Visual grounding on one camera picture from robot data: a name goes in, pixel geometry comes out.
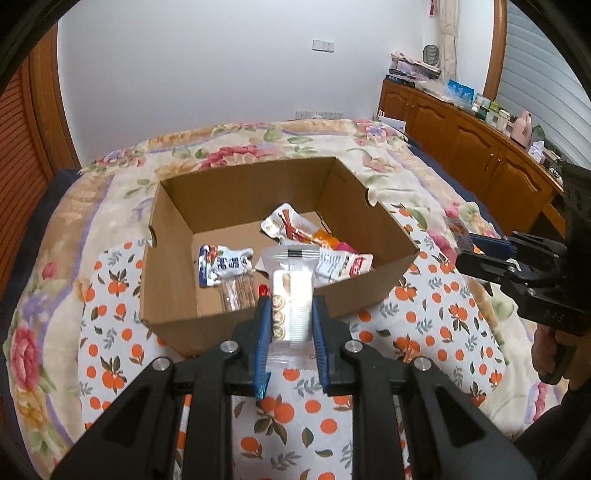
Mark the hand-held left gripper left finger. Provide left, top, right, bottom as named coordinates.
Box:
left=50, top=295, right=274, bottom=480

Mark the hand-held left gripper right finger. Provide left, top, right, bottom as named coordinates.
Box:
left=311, top=295, right=539, bottom=480

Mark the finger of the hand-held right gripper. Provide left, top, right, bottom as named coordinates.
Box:
left=456, top=251, right=525, bottom=284
left=468, top=233, right=520, bottom=260

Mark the clear round biscuit packet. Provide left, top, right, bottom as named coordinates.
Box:
left=256, top=246, right=324, bottom=370

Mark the clear stick biscuit packet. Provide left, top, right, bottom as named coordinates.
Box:
left=219, top=274, right=257, bottom=312

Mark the brown cardboard box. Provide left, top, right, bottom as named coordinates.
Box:
left=139, top=157, right=421, bottom=356

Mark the clear packet with red label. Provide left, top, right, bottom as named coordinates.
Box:
left=316, top=249, right=374, bottom=283

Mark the white blue snack packet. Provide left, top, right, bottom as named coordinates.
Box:
left=198, top=244, right=254, bottom=288

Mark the orange snack wrapper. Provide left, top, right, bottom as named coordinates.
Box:
left=295, top=231, right=340, bottom=248

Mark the red white sausage packet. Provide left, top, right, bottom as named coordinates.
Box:
left=261, top=203, right=319, bottom=243

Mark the person's right forearm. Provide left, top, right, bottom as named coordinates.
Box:
left=510, top=383, right=591, bottom=480

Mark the person's right hand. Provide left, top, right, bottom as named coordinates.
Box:
left=530, top=325, right=591, bottom=393

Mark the dark blue bedsheet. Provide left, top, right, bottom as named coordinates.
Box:
left=406, top=134, right=506, bottom=232

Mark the orange fruit print cloth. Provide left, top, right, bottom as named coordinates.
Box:
left=76, top=203, right=509, bottom=480

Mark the wooden cabinet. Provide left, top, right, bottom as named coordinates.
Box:
left=379, top=78, right=568, bottom=236

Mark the pink bottle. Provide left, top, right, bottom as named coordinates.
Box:
left=512, top=110, right=534, bottom=141

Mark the white router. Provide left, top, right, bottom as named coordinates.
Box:
left=378, top=110, right=407, bottom=134

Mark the blue box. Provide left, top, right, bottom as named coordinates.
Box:
left=447, top=79, right=475, bottom=103

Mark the grey window blind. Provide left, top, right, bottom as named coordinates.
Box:
left=496, top=0, right=591, bottom=162

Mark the stack of boxes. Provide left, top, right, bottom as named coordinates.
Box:
left=388, top=51, right=441, bottom=86

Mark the beige curtain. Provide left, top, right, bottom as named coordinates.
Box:
left=436, top=0, right=462, bottom=81

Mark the wooden window frame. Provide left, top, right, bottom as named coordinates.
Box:
left=484, top=0, right=509, bottom=100

